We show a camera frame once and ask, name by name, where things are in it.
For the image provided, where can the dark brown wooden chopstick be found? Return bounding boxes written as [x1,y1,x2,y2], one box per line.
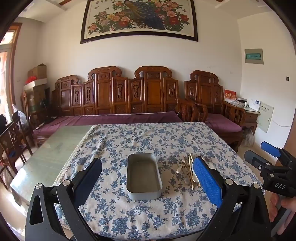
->
[183,156,192,185]

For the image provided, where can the cream plastic spoon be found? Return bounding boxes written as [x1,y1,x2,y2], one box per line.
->
[192,171,199,183]

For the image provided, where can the silver metal spoon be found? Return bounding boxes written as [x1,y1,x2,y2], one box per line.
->
[184,171,191,185]

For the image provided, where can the person right hand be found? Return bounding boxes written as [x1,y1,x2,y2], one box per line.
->
[268,193,295,235]

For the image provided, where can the grey fluffy bag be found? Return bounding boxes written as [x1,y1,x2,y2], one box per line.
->
[241,128,255,147]

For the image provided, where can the wooden side table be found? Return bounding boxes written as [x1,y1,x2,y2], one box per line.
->
[242,110,260,134]

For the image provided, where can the carved wooden armchair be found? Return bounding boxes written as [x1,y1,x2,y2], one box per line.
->
[184,70,246,152]

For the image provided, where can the purple armchair cushion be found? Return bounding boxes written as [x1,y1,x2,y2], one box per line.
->
[205,113,242,133]

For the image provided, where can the blue floral tablecloth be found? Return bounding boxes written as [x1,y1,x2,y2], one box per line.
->
[55,123,258,240]

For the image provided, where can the red greeting card box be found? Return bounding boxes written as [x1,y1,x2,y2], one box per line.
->
[224,89,236,102]

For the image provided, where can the dark wooden dining chair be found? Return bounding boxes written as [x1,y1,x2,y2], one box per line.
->
[1,113,33,175]

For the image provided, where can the grey metal tray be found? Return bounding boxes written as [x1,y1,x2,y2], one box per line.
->
[126,153,163,201]

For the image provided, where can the white plastic bag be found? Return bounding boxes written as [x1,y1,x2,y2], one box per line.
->
[12,104,29,128]

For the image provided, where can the carved wooden long sofa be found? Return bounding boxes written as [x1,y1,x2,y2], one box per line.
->
[32,66,197,147]

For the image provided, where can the stacked cardboard boxes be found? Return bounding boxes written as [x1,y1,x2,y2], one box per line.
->
[21,64,47,118]

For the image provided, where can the framed peony peacock painting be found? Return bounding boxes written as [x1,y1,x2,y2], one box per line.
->
[80,0,198,44]

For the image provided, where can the white wall panel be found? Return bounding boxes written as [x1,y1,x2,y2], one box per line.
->
[257,102,274,133]

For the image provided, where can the wooden window frame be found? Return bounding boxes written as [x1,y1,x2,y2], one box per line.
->
[1,23,22,123]

